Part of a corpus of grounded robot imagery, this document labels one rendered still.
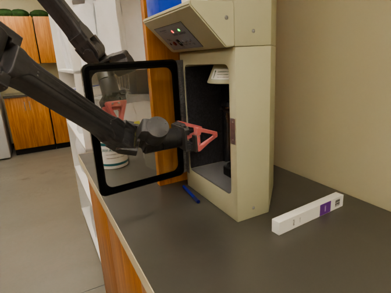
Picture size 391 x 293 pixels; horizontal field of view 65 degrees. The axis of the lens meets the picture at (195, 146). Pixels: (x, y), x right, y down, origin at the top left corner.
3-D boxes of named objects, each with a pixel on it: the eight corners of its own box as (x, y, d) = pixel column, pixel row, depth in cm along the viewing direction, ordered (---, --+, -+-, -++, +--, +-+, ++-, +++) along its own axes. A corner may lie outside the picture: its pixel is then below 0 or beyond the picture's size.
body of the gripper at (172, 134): (176, 122, 92) (152, 126, 89) (190, 127, 83) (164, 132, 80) (178, 143, 94) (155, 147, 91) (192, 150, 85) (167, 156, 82)
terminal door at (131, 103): (184, 174, 111) (177, 59, 100) (100, 197, 95) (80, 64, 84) (183, 173, 111) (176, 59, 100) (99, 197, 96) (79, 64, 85)
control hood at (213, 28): (178, 52, 101) (176, 19, 98) (235, 46, 73) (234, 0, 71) (145, 53, 96) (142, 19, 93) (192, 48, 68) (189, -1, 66)
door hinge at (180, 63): (187, 171, 112) (179, 60, 102) (189, 173, 110) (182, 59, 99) (182, 172, 112) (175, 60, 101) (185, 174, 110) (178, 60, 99)
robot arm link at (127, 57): (89, 44, 100) (80, 52, 93) (120, 30, 97) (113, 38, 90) (109, 77, 106) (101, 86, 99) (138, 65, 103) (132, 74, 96)
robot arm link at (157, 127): (118, 124, 86) (114, 153, 82) (122, 104, 76) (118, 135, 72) (160, 131, 89) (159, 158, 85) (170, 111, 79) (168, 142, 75)
